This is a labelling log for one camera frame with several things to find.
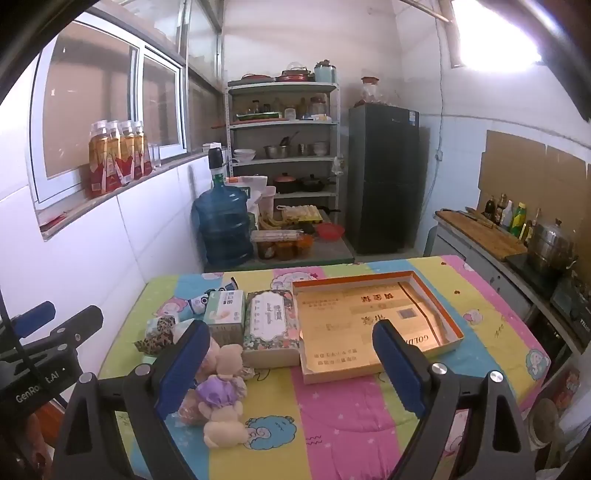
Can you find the black white water pump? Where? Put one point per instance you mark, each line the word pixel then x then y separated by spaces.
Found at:
pixel 215 161

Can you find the sliding window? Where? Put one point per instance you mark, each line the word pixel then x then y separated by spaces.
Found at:
pixel 92 101

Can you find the green tray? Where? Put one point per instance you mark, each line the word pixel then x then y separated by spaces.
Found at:
pixel 258 116

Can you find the dark red plate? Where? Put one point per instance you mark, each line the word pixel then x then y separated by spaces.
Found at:
pixel 256 77

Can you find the black gas stove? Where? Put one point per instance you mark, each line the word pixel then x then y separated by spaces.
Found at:
pixel 572 309

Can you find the black induction cooker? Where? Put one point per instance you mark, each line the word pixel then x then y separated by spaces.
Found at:
pixel 521 265

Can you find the bunch of bananas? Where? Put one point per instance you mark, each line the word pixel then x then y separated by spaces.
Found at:
pixel 272 224

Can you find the red lidded storage jar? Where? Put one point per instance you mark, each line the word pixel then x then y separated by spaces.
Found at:
pixel 318 105

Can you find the blue white small packet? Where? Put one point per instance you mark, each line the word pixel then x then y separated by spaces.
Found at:
pixel 199 304

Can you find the dark refrigerator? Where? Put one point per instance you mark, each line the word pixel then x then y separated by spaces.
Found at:
pixel 383 184

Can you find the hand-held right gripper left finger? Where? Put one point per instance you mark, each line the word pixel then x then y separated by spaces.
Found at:
pixel 178 369

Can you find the grey counter cabinet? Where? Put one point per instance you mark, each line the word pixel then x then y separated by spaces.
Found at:
pixel 471 267

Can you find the cardboard wall sheet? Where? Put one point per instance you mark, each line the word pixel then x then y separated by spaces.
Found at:
pixel 568 184
pixel 512 166

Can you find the white plastic bottle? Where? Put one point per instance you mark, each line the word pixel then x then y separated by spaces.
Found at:
pixel 507 217

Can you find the clear lidded food container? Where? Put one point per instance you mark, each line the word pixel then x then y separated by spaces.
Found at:
pixel 274 236

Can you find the green white tissue box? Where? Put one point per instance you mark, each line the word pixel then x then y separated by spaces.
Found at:
pixel 226 309

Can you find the steel steamer pot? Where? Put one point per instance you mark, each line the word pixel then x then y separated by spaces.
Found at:
pixel 549 251

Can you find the red lidded pan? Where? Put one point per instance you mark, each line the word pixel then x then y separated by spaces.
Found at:
pixel 295 74

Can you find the kitchen knife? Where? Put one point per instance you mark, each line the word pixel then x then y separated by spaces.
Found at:
pixel 478 217

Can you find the cream plush bear purple dress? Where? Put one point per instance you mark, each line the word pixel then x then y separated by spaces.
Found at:
pixel 221 392

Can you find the black wok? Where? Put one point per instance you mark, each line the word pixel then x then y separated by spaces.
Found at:
pixel 314 183

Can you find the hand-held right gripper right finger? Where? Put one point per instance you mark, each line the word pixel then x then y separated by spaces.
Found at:
pixel 397 369

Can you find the leopard print cloth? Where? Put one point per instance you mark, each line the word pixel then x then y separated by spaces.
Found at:
pixel 157 337

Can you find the dark sauce bottle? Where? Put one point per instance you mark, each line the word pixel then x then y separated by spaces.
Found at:
pixel 490 210

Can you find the orange sauce jar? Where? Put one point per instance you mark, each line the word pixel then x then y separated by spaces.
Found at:
pixel 287 250
pixel 267 251
pixel 306 246

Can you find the red printed bag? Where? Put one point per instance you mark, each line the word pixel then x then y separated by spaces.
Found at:
pixel 567 387

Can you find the person's left hand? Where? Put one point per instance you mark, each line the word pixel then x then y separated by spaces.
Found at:
pixel 34 438

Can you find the teal enamel canister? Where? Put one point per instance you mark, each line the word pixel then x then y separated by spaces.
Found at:
pixel 325 73

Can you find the clay pot red lid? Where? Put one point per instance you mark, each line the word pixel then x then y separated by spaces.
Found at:
pixel 285 184

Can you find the glass jar red lid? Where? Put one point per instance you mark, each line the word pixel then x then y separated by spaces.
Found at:
pixel 370 92

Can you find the white flour sack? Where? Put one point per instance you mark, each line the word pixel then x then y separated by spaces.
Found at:
pixel 251 184

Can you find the green bottle yellow cap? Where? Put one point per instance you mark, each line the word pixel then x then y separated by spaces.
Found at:
pixel 519 221

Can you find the steel cup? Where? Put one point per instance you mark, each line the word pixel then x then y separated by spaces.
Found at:
pixel 304 149

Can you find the tray of eggs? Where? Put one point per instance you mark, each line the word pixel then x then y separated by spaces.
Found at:
pixel 300 214

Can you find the small bowl stack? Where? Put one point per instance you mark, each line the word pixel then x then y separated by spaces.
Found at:
pixel 321 148

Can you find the colourful cartoon bedsheet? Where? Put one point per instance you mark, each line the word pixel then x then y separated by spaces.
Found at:
pixel 332 415

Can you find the high bright window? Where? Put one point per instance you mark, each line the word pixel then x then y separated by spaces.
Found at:
pixel 498 37

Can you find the blue water jug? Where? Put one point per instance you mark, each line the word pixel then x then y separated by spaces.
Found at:
pixel 221 221

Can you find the white plastic bucket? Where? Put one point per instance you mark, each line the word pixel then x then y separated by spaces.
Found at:
pixel 545 424

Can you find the red bowl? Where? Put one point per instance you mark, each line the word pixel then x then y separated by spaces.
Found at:
pixel 330 232

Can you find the steel mixing bowl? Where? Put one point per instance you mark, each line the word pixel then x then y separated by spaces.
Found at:
pixel 277 151

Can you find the orange drink bottle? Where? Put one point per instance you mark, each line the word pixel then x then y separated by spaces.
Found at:
pixel 113 159
pixel 98 166
pixel 128 154
pixel 142 150

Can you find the wooden cutting board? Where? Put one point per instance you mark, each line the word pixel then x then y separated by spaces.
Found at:
pixel 485 235

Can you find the floral tissue box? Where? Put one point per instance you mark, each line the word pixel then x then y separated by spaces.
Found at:
pixel 270 323

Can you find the dark bottle red label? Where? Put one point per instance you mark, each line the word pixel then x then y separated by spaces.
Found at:
pixel 500 212

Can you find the wooden ceiling pole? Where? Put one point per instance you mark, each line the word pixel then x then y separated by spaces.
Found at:
pixel 427 11

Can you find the white bowl stack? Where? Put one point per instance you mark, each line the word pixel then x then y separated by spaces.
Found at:
pixel 244 155

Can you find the clear drinking glass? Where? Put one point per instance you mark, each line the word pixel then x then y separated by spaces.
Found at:
pixel 155 156

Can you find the pink snack packet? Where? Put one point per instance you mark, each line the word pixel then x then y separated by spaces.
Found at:
pixel 189 410

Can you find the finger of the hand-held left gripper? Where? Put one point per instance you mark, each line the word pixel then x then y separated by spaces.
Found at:
pixel 34 316
pixel 78 325

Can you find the grey metal shelf rack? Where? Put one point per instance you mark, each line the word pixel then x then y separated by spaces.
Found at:
pixel 277 87

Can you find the orange rimmed gold box tray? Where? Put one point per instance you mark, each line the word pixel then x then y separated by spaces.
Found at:
pixel 351 323

